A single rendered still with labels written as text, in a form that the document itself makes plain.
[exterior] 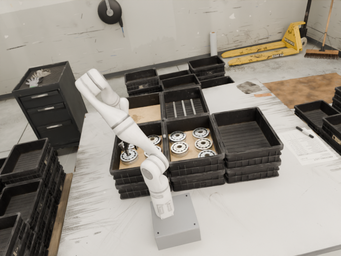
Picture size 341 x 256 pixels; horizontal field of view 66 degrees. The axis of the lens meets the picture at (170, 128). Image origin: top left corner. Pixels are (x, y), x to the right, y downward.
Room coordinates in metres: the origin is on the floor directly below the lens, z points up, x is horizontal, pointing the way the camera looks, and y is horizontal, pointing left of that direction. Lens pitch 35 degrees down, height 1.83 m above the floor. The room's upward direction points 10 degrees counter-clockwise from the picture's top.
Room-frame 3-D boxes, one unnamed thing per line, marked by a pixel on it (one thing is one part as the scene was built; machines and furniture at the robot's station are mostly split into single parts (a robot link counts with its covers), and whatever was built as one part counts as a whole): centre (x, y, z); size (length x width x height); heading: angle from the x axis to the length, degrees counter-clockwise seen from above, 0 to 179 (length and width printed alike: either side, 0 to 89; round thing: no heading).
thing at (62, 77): (2.68, 1.22, 0.45); 0.60 x 0.45 x 0.90; 4
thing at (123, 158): (1.18, 0.27, 0.86); 0.10 x 0.10 x 0.01
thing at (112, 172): (1.18, 0.19, 0.92); 0.40 x 0.30 x 0.02; 178
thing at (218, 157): (1.17, -0.11, 0.92); 0.40 x 0.30 x 0.02; 178
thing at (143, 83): (2.95, 0.24, 0.37); 0.40 x 0.30 x 0.45; 94
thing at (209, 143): (1.17, -0.17, 0.86); 0.10 x 0.10 x 0.01
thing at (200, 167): (1.17, -0.11, 0.87); 0.40 x 0.30 x 0.11; 178
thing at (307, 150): (1.18, -0.81, 0.70); 0.33 x 0.23 x 0.01; 4
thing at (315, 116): (1.91, -1.39, 0.26); 0.40 x 0.30 x 0.23; 4
